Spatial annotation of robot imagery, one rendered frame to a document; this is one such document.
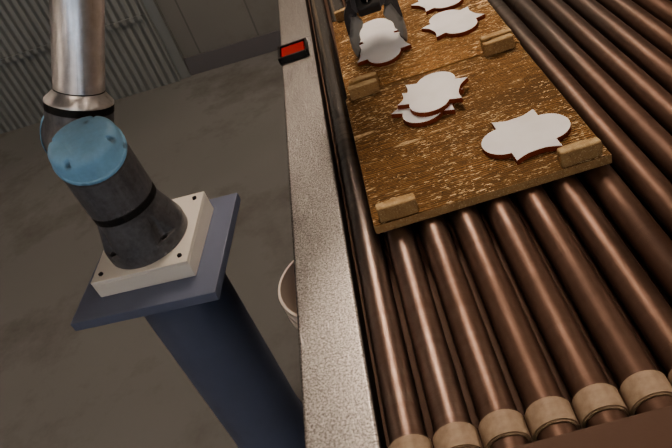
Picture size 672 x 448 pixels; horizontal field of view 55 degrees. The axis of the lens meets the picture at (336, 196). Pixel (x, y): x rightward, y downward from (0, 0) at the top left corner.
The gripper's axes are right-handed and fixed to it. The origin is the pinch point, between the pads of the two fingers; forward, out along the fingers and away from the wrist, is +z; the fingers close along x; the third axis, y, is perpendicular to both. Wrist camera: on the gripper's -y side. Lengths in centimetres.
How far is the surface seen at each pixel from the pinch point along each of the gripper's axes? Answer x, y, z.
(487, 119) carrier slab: -12.8, -37.5, 3.0
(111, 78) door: 170, 268, 67
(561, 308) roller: -10, -78, 7
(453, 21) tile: -16.1, 1.8, 0.4
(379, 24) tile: -1.1, 13.0, -0.2
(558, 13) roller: -36.4, -3.5, 3.9
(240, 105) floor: 83, 201, 86
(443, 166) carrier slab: -3.4, -46.7, 3.4
